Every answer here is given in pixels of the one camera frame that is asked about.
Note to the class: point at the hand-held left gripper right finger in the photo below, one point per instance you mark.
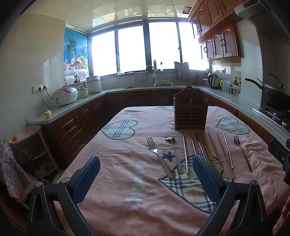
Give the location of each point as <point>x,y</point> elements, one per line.
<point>206,179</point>

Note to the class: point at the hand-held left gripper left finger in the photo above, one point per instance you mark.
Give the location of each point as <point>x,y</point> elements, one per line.
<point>87,177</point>

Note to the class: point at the silver metal chopstick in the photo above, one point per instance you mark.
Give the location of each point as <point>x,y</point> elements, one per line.
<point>185,154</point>
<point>193,145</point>
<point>227,151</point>

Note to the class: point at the brown wooden utensil holder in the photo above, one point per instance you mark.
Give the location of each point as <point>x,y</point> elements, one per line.
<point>190,113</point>

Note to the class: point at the person's right forearm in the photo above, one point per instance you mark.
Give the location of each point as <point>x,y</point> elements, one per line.
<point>284,217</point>

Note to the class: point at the green basin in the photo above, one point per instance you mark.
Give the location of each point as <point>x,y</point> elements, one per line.
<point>57,178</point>

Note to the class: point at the small silver fork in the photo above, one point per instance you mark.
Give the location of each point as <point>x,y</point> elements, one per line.
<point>242,151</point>

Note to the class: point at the silver spoon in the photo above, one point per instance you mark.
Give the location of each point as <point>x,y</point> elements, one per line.
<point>174,152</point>

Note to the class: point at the pink plaid heart tablecloth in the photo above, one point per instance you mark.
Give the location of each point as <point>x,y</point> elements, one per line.
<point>126,158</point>

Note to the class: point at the gas stove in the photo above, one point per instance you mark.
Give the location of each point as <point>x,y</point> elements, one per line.
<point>271,113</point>

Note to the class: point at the dark wooden base cabinets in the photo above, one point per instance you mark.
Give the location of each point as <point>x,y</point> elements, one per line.
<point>68,129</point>

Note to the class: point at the large silver fork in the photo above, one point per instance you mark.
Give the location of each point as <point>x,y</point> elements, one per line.
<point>156,151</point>

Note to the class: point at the black wok with lid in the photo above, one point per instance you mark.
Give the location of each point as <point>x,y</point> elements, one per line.
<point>275,94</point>

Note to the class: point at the light wooden shelf rack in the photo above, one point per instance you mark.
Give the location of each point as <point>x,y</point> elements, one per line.
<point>27,140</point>

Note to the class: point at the grey kitchen countertop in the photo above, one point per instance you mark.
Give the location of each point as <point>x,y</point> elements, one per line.
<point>74,105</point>

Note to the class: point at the yellow apple-shaped ornament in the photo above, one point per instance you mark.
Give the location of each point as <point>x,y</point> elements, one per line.
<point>48,114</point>

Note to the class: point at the floral cloth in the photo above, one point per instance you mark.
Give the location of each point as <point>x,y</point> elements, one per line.
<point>11,170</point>

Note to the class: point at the small orange ball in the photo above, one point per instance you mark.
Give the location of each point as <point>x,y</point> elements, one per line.
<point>15,138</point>

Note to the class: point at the small white pot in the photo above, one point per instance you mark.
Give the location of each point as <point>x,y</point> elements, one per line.
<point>83,93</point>

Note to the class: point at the pink and white rice cooker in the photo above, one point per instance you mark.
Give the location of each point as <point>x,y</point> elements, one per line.
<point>65,95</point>

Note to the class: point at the large white electric cooker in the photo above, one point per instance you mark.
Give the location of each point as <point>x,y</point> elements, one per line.
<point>93,85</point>

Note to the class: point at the steel electric kettle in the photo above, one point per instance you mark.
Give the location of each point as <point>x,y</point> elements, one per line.
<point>214,81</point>

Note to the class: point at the paper towel roll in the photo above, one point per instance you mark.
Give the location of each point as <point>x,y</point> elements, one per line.
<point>69,79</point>

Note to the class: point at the steel kitchen sink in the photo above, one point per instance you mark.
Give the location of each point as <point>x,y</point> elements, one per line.
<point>138,87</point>

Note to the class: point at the green colander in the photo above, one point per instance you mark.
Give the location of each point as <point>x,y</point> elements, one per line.
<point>163,83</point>

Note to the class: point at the dish rack with boards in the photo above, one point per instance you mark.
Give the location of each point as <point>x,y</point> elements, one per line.
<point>183,72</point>

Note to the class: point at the white windowsill dish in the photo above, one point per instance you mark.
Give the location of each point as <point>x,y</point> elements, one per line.
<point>121,73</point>

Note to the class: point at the silver kitchen faucet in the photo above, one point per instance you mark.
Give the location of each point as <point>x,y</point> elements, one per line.
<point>154,77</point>

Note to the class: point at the kitchen window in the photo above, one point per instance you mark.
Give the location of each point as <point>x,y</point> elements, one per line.
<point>131,50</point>

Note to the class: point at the steel range hood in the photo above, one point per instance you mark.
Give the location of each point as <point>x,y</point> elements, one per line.
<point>256,13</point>

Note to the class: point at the long wall socket strip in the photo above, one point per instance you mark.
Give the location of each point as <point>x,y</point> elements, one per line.
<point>37,89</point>

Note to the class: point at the white wall socket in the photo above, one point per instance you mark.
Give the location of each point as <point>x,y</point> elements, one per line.
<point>222,70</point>

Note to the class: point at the palm and fruit wall poster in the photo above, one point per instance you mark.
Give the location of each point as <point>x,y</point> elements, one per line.
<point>76,50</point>

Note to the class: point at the red-brown wooden wall cabinets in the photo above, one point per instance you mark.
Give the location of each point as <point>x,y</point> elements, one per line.
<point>217,27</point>

